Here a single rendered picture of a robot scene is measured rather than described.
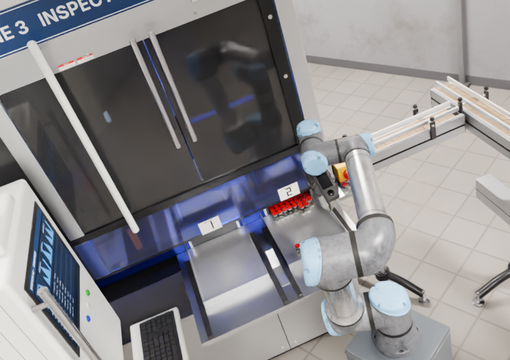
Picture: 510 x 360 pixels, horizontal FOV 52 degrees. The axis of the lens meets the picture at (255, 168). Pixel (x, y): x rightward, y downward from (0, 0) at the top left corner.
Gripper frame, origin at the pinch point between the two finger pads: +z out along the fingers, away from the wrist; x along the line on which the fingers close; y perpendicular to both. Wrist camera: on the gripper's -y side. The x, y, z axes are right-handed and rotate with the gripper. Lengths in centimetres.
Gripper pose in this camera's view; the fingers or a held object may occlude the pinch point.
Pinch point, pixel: (330, 210)
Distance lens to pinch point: 185.7
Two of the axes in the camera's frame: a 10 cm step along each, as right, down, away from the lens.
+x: -9.2, 3.9, -1.0
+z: 2.6, 7.7, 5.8
